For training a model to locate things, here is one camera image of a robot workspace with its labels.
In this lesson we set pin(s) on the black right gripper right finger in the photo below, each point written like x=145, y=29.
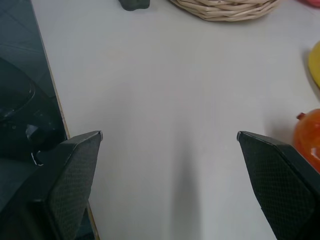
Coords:
x=280, y=185

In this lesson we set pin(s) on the woven wicker basket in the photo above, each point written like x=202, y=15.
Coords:
x=225, y=8

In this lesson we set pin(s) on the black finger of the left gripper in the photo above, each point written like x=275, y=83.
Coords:
x=133, y=4

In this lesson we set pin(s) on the yellow banana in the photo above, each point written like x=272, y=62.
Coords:
x=315, y=63

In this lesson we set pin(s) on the orange pomegranate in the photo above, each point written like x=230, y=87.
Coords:
x=308, y=136

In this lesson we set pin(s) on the pink object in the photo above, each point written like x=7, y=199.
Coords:
x=313, y=2

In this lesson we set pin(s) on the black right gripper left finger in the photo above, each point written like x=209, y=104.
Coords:
x=67, y=180

